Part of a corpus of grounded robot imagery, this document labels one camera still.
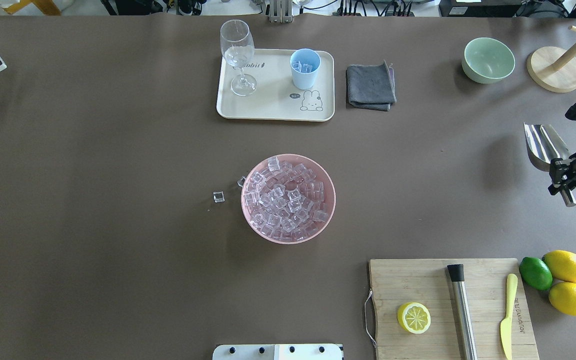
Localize silver metal ice scoop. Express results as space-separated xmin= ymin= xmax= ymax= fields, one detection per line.
xmin=523 ymin=123 xmax=576 ymax=208

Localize pink bowl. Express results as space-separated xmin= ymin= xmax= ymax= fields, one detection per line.
xmin=240 ymin=153 xmax=337 ymax=245

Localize wooden cup tree stand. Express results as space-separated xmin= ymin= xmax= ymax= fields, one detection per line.
xmin=526 ymin=25 xmax=576 ymax=93

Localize light blue cup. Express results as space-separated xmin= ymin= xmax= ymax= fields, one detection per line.
xmin=289 ymin=48 xmax=321 ymax=91

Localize clear plastic ice cubes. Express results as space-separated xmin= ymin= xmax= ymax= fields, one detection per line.
xmin=244 ymin=156 xmax=330 ymax=241

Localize spilled ice cube near bowl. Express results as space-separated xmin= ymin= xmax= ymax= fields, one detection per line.
xmin=237 ymin=176 xmax=247 ymax=188

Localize spilled ice cube far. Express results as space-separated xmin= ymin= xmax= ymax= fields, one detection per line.
xmin=212 ymin=191 xmax=226 ymax=203

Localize yellow lemon upper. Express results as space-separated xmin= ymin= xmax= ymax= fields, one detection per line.
xmin=542 ymin=249 xmax=576 ymax=283

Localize yellow lemon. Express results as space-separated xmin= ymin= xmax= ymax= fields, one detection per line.
xmin=542 ymin=249 xmax=576 ymax=283
xmin=548 ymin=282 xmax=576 ymax=316

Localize light green bowl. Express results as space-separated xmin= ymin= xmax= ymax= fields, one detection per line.
xmin=461 ymin=38 xmax=515 ymax=84

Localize green lime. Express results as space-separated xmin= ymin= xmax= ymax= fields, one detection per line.
xmin=519 ymin=257 xmax=553 ymax=291

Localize yellow lemon lower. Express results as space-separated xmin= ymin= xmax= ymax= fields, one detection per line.
xmin=548 ymin=282 xmax=576 ymax=316

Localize steel muddler black tip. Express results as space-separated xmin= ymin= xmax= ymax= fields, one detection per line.
xmin=446 ymin=263 xmax=478 ymax=360

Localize yellow plastic knife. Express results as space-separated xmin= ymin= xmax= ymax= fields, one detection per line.
xmin=499 ymin=273 xmax=518 ymax=360

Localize grey folded cloth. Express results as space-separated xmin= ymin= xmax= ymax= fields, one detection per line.
xmin=346 ymin=62 xmax=397 ymax=112

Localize bamboo cutting board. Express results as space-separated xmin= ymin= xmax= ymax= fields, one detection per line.
xmin=368 ymin=258 xmax=520 ymax=360

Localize half lemon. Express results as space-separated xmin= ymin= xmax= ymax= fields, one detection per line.
xmin=397 ymin=301 xmax=432 ymax=335

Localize cream rabbit serving tray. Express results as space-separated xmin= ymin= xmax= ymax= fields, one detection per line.
xmin=215 ymin=48 xmax=336 ymax=122

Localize clear wine glass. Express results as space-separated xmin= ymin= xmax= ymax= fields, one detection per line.
xmin=220 ymin=19 xmax=258 ymax=97

